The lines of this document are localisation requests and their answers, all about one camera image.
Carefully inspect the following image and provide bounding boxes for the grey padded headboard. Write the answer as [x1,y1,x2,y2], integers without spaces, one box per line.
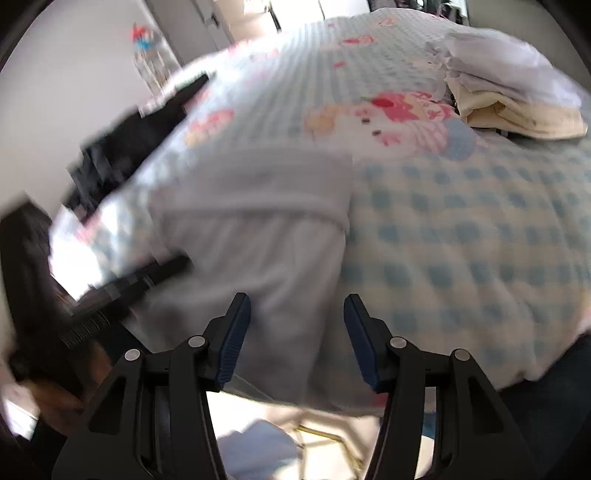
[464,0,546,33]

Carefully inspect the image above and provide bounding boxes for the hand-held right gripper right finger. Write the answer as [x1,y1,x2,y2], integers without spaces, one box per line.
[343,294,539,480]

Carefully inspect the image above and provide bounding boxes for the white storage rack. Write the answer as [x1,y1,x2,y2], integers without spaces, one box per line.
[133,46,181,95]

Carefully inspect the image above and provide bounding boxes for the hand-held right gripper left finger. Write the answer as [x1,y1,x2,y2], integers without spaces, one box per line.
[51,292,252,480]

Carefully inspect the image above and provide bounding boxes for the black garment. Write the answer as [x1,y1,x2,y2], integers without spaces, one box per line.
[62,74,211,215]

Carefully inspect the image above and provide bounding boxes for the gold wire basket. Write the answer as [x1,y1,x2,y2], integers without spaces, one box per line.
[295,422,365,476]

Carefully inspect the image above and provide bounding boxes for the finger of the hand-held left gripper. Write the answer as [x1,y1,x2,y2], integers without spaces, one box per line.
[75,255,191,320]

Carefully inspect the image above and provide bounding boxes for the red and blue plush toy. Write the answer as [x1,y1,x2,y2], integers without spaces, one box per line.
[131,23,158,51]

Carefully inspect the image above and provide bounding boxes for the light blue cloth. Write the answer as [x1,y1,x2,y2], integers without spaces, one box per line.
[217,418,305,480]

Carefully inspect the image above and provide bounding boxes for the folded cream garment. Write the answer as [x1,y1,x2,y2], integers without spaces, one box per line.
[445,78,588,140]

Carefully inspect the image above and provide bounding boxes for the blue checked printed blanket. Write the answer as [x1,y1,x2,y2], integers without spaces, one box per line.
[46,7,591,407]

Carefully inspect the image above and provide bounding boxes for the white shirt with navy trim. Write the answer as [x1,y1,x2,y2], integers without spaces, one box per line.
[148,145,393,411]

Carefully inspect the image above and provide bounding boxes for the person's right leg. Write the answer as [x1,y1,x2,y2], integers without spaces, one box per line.
[501,330,591,480]

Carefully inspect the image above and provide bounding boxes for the folded light grey garment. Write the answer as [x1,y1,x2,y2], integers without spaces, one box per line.
[425,30,583,109]

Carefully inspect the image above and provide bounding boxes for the person's left hand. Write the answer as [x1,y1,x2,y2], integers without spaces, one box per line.
[28,342,115,421]

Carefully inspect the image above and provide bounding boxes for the grey door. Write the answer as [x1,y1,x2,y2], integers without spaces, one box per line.
[145,0,232,51]

